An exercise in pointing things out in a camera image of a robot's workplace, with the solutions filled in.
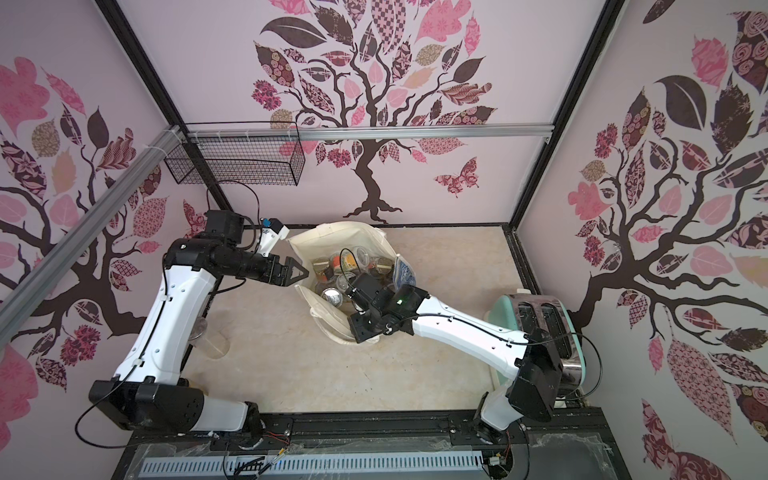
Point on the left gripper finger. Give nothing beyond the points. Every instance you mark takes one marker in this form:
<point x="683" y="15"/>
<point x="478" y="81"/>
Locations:
<point x="290" y="280"/>
<point x="295" y="269"/>

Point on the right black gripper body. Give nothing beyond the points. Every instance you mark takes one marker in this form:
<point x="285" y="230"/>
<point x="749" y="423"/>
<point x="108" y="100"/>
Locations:
<point x="363" y="324"/>

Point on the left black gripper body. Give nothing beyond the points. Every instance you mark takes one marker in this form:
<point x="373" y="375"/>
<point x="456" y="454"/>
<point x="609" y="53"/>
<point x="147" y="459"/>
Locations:
<point x="263" y="268"/>

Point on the cream canvas tote bag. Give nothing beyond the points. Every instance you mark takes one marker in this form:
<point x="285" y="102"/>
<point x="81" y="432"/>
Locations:
<point x="334" y="254"/>

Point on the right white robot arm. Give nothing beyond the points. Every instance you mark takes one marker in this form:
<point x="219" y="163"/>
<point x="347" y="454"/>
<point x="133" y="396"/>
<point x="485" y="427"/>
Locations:
<point x="528" y="360"/>

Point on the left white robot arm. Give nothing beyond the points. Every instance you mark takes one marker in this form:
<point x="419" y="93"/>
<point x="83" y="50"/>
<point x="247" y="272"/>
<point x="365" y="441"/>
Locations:
<point x="147" y="391"/>

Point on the clear plastic cup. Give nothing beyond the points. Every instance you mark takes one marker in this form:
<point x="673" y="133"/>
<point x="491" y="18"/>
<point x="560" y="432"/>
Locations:
<point x="208" y="340"/>

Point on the mint green chrome toaster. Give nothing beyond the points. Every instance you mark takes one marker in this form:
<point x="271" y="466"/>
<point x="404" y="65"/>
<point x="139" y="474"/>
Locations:
<point x="544" y="321"/>

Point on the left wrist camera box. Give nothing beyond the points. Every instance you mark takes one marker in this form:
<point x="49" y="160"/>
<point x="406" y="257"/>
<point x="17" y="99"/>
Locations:
<point x="272" y="232"/>

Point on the black wire wall basket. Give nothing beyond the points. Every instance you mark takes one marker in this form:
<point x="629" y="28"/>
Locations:
<point x="255" y="153"/>

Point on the aluminium rail back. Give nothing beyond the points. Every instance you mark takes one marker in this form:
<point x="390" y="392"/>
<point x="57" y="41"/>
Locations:
<point x="375" y="133"/>

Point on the aluminium rail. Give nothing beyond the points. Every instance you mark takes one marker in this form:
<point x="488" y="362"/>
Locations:
<point x="19" y="306"/>
<point x="375" y="133"/>

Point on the white slotted cable duct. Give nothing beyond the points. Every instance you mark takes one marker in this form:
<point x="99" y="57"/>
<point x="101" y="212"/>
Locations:
<point x="309" y="465"/>

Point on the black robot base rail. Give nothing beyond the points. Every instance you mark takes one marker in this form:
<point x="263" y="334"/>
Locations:
<point x="577" y="443"/>

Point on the aluminium rail left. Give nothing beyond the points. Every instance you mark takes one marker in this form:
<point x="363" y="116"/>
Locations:
<point x="19" y="306"/>

